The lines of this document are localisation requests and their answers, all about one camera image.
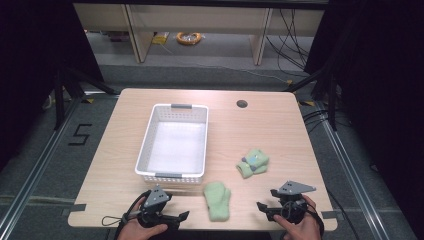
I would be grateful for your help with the yellow black floor tape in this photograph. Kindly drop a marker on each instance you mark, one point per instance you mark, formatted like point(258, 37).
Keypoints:
point(307, 103)

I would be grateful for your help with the dark box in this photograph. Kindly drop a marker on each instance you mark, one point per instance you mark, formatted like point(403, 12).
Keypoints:
point(120, 36)

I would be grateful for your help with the green mitten with blue patch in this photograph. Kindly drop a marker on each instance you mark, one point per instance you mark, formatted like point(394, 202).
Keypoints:
point(253, 162)

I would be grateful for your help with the grey tape strip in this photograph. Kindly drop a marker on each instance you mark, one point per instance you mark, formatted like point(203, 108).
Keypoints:
point(78, 207)
point(329, 215)

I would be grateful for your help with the light wooden shelf unit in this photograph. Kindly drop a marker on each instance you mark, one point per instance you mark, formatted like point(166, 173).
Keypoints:
point(140, 40)

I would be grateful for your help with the yellow packet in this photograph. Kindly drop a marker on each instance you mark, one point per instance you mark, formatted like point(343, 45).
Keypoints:
point(160, 38)

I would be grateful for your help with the white plastic basket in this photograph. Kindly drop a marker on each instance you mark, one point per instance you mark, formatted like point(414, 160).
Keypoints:
point(175, 146)

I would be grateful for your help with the person's left hand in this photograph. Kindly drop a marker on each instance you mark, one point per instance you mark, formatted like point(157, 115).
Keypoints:
point(140, 231)

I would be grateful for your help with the plain green mitten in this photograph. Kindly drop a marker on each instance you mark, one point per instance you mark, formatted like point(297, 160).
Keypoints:
point(217, 201)

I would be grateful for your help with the black metal stand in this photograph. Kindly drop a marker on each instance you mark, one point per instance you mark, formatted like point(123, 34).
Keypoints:
point(59, 100)
point(332, 100)

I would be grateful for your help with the person's right hand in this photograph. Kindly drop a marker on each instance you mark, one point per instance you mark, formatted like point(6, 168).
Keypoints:
point(303, 230)

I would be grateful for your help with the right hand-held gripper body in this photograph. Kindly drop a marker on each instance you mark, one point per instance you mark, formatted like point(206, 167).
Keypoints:
point(293, 206)

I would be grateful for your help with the dark curtain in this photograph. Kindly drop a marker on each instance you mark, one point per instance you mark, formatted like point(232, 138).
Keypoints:
point(383, 100)
point(30, 66)

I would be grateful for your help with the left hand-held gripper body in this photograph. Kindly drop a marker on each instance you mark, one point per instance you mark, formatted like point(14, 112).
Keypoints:
point(155, 200)

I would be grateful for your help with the metal floor rail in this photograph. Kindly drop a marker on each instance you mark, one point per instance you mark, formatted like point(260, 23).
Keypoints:
point(40, 166)
point(350, 173)

